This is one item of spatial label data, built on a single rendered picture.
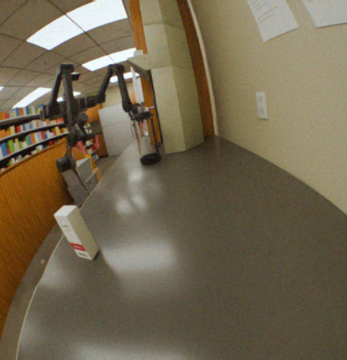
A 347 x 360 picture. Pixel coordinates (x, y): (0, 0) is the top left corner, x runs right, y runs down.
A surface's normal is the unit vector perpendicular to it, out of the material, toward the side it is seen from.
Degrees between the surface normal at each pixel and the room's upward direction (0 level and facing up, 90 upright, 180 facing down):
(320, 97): 90
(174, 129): 90
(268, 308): 0
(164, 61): 90
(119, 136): 90
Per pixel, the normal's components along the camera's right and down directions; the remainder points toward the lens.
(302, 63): -0.98, 0.18
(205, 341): -0.15, -0.91
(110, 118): 0.08, 0.39
